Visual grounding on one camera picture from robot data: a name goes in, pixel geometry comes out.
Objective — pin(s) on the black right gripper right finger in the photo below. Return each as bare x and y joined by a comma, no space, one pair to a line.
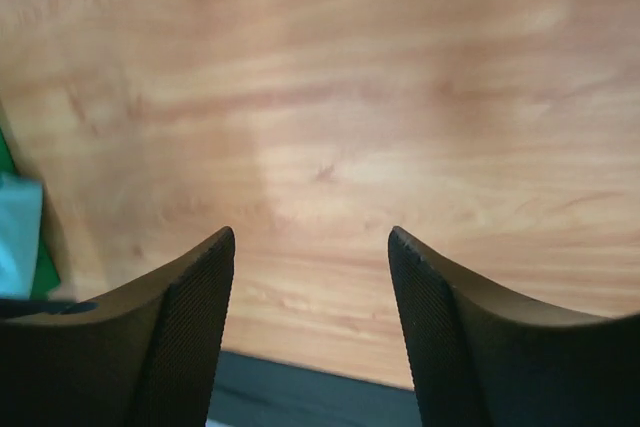
481,354

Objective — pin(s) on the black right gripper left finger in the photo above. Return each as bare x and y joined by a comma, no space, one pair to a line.
146,356

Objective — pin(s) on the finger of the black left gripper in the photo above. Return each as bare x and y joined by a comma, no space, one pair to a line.
17,308

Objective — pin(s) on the green plastic tray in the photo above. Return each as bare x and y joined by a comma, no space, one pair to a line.
46,276

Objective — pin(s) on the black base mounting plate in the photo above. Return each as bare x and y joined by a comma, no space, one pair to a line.
249,391

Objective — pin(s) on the light teal t-shirt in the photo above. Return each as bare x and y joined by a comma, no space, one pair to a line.
21,211

